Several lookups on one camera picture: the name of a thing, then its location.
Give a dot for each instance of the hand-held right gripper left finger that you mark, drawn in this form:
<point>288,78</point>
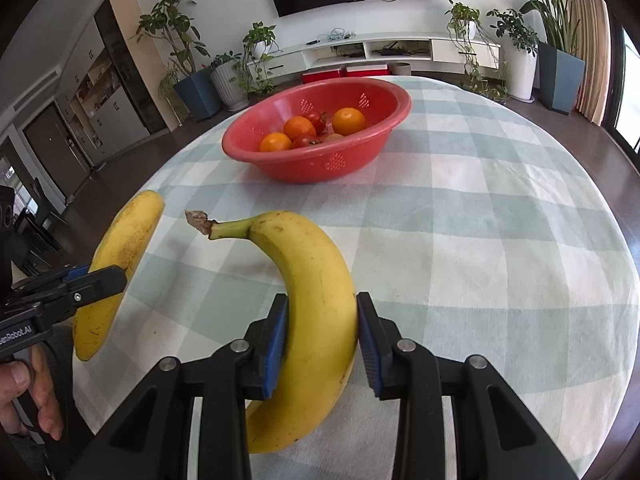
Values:
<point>275,355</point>

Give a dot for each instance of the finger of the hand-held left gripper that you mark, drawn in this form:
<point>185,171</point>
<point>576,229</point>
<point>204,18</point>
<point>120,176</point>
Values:
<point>77,272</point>
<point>100,282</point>

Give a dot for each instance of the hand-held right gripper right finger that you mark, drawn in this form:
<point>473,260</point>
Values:
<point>370,355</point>

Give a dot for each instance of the long-stemmed yellow banana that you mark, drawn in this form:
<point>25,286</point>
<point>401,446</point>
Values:
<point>315,280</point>

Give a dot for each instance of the red plastic colander bowl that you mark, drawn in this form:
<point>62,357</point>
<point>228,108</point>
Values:
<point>320,165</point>

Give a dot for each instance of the red tomato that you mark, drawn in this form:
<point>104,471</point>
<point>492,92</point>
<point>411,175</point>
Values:
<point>306,141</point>
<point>316,120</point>

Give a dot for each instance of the brown kiwi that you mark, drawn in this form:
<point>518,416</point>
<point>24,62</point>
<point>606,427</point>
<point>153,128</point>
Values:
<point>334,136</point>

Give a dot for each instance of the large orange mandarin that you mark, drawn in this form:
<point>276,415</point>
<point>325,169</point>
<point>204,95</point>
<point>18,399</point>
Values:
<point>300,126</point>

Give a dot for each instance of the smooth round orange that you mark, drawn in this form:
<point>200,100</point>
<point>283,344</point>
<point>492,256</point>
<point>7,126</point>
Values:
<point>348,121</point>

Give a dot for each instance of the person's left hand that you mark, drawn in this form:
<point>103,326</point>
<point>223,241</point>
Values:
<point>12,385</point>

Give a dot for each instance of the brown entrance door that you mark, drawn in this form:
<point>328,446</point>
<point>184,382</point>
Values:
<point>55,150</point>

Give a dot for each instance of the white shelf cabinet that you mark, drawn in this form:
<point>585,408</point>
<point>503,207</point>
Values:
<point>110,115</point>

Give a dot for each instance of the tall dark glass cabinet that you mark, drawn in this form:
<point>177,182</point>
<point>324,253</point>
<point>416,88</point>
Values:
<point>130,75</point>

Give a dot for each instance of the small orange mandarin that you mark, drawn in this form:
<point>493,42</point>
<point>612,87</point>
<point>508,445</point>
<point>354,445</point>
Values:
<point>275,142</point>

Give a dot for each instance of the leafy tree in blue pot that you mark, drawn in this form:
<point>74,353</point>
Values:
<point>200,95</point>

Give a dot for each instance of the plant in white ribbed pot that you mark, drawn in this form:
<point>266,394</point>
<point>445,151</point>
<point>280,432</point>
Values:
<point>227,87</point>

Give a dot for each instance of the red storage box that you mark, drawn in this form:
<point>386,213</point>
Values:
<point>324,76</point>
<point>367,69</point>

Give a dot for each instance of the small brown round bin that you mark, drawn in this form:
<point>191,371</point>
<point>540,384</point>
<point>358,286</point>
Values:
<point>400,69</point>

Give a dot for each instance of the trailing plant in small pot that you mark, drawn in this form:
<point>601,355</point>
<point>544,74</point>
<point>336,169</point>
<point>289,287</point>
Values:
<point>260,35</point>

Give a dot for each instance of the black set-top box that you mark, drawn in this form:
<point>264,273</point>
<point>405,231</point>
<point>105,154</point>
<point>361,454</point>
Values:
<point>393,51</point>

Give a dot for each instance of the white television console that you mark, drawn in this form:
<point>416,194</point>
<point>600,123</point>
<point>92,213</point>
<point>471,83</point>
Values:
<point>450,50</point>

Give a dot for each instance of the bushy plant in white pot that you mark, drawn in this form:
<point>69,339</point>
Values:
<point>522,75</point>

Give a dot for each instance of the tall broadleaf plant blue pot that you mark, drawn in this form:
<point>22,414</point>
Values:
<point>560,80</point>

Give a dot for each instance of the trailing vine plant on console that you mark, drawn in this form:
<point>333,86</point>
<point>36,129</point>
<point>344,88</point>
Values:
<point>462,12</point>

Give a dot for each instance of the glass window door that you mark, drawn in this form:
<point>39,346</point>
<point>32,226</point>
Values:
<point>627,105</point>

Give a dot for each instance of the beige curtain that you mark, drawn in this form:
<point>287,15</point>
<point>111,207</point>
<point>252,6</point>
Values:
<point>592,60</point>

